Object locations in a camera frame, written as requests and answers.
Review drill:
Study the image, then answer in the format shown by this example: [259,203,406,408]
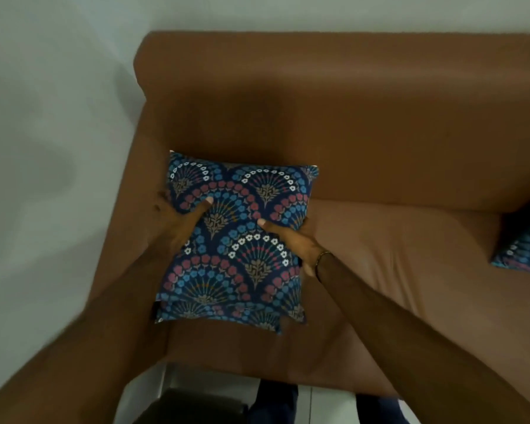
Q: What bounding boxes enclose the person's right hand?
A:
[256,217,333,279]

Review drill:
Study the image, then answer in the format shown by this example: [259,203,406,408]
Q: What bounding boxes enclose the blue floral patterned cushion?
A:
[155,150,320,325]
[154,299,284,336]
[490,190,530,275]

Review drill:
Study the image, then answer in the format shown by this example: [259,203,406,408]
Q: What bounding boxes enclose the person's left hand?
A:
[152,189,215,257]

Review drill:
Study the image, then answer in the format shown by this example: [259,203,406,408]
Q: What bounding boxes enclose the brown fabric sofa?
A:
[90,31,530,399]

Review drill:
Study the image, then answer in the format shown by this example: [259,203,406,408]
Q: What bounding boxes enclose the person's blue trouser legs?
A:
[246,379,408,424]

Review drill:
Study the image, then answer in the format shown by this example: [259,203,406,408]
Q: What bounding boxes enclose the dark low box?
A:
[132,387,250,424]

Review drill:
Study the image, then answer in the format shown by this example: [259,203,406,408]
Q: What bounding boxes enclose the person's left forearm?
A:
[0,243,193,424]

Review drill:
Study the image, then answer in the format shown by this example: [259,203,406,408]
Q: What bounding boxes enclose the person's right forearm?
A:
[314,252,530,424]

